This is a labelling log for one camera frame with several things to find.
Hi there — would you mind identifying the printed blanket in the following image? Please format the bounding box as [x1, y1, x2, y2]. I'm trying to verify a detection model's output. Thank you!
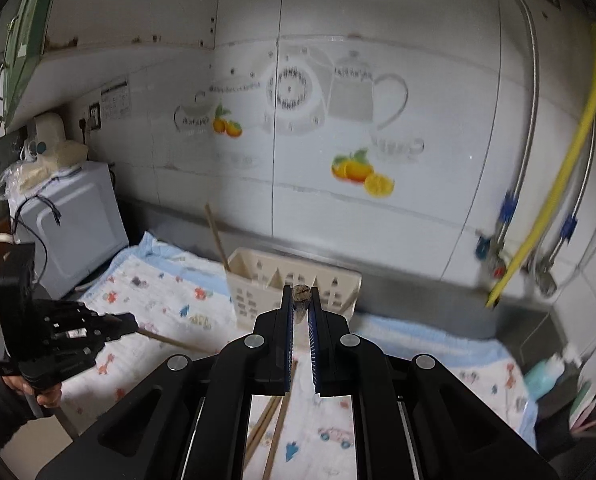
[58, 230, 539, 480]

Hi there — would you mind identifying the beige kitchen appliance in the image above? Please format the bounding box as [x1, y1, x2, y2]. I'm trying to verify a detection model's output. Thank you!
[26, 112, 88, 171]

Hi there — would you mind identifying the wall socket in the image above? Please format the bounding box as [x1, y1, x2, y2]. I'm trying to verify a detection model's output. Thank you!
[79, 102, 102, 133]

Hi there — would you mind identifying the white label sticker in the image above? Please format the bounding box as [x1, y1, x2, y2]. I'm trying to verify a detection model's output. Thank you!
[100, 76, 130, 122]

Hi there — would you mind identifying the black cable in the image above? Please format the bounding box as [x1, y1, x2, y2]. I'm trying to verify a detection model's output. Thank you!
[10, 192, 63, 281]

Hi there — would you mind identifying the black utensil holder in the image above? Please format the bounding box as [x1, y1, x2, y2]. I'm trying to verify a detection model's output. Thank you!
[535, 395, 596, 461]

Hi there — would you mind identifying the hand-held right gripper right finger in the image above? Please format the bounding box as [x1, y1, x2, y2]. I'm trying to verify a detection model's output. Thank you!
[308, 287, 561, 480]

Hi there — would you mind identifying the green wall cabinet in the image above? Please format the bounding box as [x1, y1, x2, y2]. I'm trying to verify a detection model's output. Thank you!
[0, 0, 66, 133]

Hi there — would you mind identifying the green utensil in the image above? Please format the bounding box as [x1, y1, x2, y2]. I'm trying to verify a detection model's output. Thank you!
[569, 381, 593, 418]

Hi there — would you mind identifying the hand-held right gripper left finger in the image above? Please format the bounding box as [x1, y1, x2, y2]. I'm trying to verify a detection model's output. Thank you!
[35, 284, 297, 480]

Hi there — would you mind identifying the red-handled metal valve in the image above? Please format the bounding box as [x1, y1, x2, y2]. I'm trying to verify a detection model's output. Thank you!
[475, 232, 511, 279]

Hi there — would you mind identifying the metal angle valve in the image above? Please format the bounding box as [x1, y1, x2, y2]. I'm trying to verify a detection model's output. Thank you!
[528, 255, 559, 296]

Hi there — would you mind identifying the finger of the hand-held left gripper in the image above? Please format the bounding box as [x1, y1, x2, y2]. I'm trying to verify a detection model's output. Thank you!
[95, 312, 139, 337]
[85, 334, 123, 358]

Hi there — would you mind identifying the teal pump bottle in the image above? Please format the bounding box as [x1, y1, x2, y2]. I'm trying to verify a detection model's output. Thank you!
[523, 347, 586, 401]

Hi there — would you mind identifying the braided metal hose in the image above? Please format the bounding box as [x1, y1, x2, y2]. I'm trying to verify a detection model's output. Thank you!
[543, 120, 596, 266]
[493, 0, 541, 261]

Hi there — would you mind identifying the cream plastic chopstick holder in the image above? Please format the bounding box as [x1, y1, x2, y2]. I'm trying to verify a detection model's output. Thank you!
[226, 247, 363, 333]

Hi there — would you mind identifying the yellow corrugated hose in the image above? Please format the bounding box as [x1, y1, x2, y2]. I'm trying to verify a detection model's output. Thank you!
[485, 22, 596, 308]

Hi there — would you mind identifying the white spatula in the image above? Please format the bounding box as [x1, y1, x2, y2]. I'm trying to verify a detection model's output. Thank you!
[575, 342, 596, 401]

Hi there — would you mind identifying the person's left hand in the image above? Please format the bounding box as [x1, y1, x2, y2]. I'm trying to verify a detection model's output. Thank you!
[2, 374, 63, 409]

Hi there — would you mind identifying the clear plastic bag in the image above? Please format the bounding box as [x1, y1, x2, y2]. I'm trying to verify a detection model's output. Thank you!
[0, 157, 53, 201]

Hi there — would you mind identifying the white microwave oven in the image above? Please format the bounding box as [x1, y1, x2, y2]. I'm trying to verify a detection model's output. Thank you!
[8, 160, 131, 301]

